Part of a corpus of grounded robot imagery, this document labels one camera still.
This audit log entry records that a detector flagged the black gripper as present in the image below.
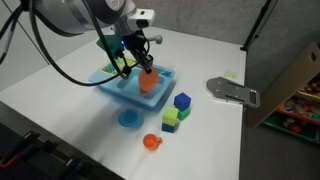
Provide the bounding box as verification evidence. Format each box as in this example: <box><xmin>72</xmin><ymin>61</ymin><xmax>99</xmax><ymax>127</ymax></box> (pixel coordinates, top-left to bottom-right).
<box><xmin>122</xmin><ymin>29</ymin><xmax>155</xmax><ymax>75</ymax></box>

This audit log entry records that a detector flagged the orange plate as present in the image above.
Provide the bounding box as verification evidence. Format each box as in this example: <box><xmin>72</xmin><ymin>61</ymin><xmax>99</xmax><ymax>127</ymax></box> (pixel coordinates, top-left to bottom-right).
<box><xmin>137</xmin><ymin>67</ymin><xmax>161</xmax><ymax>92</ymax></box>

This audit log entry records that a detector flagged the light blue toy sink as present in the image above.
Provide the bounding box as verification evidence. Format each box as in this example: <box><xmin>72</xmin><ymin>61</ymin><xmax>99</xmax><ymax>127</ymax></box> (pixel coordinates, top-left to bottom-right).
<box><xmin>87</xmin><ymin>57</ymin><xmax>177</xmax><ymax>111</ymax></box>

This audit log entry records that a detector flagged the grey metal mounting plate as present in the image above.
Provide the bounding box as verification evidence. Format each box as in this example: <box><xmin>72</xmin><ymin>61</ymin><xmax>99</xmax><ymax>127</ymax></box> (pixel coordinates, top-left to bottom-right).
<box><xmin>204</xmin><ymin>75</ymin><xmax>261</xmax><ymax>110</ymax></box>

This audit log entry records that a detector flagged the grey toy faucet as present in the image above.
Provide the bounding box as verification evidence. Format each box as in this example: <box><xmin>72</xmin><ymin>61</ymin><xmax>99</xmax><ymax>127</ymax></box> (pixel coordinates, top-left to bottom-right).
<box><xmin>145</xmin><ymin>34</ymin><xmax>164</xmax><ymax>45</ymax></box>

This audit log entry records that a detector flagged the yellow-green dish rack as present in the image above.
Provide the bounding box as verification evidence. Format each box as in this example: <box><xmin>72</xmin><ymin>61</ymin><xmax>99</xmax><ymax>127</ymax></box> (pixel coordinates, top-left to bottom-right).
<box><xmin>101</xmin><ymin>57</ymin><xmax>138</xmax><ymax>76</ymax></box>

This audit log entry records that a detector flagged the dark blue cube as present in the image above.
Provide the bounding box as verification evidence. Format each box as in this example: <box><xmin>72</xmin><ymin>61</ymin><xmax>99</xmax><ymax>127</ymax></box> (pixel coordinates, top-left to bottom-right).
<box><xmin>161</xmin><ymin>122</ymin><xmax>177</xmax><ymax>134</ymax></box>
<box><xmin>173</xmin><ymin>91</ymin><xmax>193</xmax><ymax>112</ymax></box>

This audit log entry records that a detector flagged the blue plastic bowl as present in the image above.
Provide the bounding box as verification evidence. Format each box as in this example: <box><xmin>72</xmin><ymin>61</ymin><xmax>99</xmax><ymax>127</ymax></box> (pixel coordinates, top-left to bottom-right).
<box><xmin>117</xmin><ymin>108</ymin><xmax>145</xmax><ymax>129</ymax></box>

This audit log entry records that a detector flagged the light green cube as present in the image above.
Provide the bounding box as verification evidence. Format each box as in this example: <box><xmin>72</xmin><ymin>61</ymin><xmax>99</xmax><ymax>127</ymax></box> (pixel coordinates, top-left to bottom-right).
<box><xmin>162</xmin><ymin>106</ymin><xmax>180</xmax><ymax>127</ymax></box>

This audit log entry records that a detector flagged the yellow sticky note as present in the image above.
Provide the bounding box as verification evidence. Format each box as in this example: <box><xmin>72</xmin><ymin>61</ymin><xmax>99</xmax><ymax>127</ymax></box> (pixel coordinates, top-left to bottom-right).
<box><xmin>223</xmin><ymin>68</ymin><xmax>239</xmax><ymax>80</ymax></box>

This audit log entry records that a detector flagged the black stand pole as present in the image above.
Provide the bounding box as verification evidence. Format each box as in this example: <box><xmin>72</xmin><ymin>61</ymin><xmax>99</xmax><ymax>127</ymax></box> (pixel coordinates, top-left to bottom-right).
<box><xmin>239</xmin><ymin>0</ymin><xmax>280</xmax><ymax>52</ymax></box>

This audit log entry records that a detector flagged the cardboard box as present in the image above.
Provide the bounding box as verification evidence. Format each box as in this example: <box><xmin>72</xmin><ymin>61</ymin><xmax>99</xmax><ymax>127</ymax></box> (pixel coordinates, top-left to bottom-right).
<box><xmin>247</xmin><ymin>41</ymin><xmax>320</xmax><ymax>130</ymax></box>

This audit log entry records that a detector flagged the toy shelf with coloured bins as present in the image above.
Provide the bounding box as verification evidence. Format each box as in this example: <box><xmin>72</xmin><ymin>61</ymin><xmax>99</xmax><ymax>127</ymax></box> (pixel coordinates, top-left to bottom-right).
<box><xmin>261</xmin><ymin>74</ymin><xmax>320</xmax><ymax>145</ymax></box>

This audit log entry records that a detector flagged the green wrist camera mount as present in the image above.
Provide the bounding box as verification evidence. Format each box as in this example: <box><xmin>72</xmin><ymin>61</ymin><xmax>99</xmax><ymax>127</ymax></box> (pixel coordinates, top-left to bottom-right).
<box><xmin>96</xmin><ymin>34</ymin><xmax>126</xmax><ymax>61</ymax></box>

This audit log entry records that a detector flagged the orange cup with handle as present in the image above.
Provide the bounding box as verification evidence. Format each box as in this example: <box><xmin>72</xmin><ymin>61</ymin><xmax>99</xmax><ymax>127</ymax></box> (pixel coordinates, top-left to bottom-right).
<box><xmin>142</xmin><ymin>133</ymin><xmax>164</xmax><ymax>151</ymax></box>

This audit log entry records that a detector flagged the black metal equipment frame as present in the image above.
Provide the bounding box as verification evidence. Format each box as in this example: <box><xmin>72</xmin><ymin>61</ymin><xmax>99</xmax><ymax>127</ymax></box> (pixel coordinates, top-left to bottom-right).
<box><xmin>0</xmin><ymin>101</ymin><xmax>116</xmax><ymax>180</ymax></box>

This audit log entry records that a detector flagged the red clamp handle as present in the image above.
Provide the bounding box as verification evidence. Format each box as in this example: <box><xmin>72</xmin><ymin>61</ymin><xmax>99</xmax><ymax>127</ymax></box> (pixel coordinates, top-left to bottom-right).
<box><xmin>0</xmin><ymin>153</ymin><xmax>22</xmax><ymax>170</ymax></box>

